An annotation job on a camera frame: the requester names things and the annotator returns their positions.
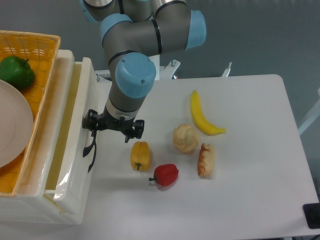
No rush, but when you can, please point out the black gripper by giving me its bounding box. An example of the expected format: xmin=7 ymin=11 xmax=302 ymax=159
xmin=82 ymin=107 xmax=145 ymax=143

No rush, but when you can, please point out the black top drawer handle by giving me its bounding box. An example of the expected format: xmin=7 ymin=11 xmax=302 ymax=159
xmin=82 ymin=130 xmax=97 ymax=158

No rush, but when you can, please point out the black drawer handle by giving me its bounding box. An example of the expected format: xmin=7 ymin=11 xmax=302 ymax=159
xmin=87 ymin=143 xmax=97 ymax=173
xmin=82 ymin=130 xmax=97 ymax=158

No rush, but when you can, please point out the white drawer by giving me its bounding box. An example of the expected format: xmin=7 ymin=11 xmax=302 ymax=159
xmin=44 ymin=159 xmax=95 ymax=225
xmin=43 ymin=56 xmax=102 ymax=216

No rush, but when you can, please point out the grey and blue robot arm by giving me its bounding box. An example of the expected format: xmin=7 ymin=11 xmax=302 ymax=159
xmin=80 ymin=0 xmax=207 ymax=140

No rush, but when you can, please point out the white plastic drawer cabinet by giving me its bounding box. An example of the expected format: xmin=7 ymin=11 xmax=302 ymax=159
xmin=0 ymin=49 xmax=90 ymax=225

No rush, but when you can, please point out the yellow bell pepper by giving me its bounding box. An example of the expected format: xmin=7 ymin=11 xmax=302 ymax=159
xmin=130 ymin=141 xmax=151 ymax=171

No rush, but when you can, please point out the red bell pepper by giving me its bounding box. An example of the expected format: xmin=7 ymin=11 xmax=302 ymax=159
xmin=148 ymin=163 xmax=179 ymax=187

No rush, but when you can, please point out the round bread roll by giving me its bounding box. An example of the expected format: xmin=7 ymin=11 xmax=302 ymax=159
xmin=172 ymin=123 xmax=200 ymax=154

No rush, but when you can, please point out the yellow banana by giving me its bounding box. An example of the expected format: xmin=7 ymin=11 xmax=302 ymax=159
xmin=189 ymin=90 xmax=226 ymax=136

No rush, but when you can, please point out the pink round plate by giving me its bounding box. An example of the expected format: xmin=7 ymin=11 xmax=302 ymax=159
xmin=0 ymin=80 xmax=34 ymax=167

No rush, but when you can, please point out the yellow woven basket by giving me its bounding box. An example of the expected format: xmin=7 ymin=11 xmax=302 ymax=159
xmin=0 ymin=30 xmax=61 ymax=197

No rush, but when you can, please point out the green bell pepper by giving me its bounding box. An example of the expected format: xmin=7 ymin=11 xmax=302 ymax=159
xmin=0 ymin=55 xmax=35 ymax=90

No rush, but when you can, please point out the black device at table edge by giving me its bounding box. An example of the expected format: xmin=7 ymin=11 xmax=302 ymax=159
xmin=302 ymin=203 xmax=320 ymax=229

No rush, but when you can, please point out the black bottom drawer handle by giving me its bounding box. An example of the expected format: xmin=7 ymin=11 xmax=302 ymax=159
xmin=87 ymin=143 xmax=97 ymax=173

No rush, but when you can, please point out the white frame leg right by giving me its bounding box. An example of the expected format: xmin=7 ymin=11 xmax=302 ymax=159
xmin=297 ymin=99 xmax=320 ymax=136

